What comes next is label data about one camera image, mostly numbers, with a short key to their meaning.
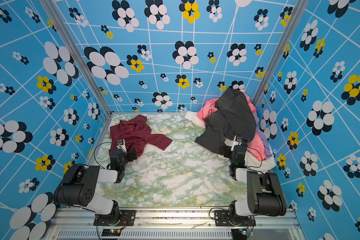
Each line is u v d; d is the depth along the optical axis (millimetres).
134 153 875
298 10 685
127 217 729
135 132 1018
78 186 469
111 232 721
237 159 704
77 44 840
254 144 940
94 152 1044
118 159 722
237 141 791
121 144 807
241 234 691
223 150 932
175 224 723
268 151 937
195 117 1163
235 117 1050
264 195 436
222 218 723
